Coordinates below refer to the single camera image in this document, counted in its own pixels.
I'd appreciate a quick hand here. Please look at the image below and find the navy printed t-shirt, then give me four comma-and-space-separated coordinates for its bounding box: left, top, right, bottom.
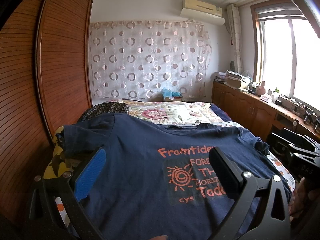
60, 113, 291, 239

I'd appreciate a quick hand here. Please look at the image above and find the person right hand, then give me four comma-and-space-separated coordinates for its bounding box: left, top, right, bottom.
289, 177, 308, 218

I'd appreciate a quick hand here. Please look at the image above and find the orange fruit print bedsheet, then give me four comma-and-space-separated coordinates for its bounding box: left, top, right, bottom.
53, 121, 296, 227

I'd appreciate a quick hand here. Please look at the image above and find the yellow patterned pillow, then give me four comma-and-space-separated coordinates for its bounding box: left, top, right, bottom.
43, 126, 80, 179

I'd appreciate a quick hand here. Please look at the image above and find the long wooden cabinet desk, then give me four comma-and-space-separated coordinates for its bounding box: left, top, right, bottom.
212, 81, 319, 142

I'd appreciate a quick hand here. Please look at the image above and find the pink piggy bank figurine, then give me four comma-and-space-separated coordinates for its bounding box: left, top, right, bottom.
255, 81, 266, 96

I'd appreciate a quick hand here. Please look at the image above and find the stack of papers and books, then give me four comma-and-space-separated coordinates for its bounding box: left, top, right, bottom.
215, 70, 251, 89

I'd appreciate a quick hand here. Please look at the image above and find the floral quilt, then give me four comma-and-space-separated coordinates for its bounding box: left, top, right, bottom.
107, 99, 226, 126

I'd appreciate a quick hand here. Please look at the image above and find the tissue box with blue bag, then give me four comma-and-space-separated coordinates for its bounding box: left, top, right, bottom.
162, 88, 183, 102

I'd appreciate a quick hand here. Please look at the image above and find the tied beige window curtain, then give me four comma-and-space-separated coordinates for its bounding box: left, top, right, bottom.
227, 4, 243, 74

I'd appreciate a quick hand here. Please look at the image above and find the brown louvered wardrobe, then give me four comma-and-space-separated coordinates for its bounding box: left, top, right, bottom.
1, 0, 93, 222

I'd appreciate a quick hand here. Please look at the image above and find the circle patterned sheer curtain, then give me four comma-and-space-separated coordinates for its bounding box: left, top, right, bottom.
88, 21, 212, 101

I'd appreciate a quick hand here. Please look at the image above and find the window with brown frame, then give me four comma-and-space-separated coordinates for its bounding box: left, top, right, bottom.
251, 0, 319, 111

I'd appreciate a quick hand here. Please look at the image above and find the black ring patterned cloth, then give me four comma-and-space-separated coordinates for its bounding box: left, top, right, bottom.
77, 102, 129, 123

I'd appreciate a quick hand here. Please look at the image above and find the wall air conditioner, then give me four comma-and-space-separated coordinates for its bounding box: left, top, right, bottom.
180, 0, 226, 26

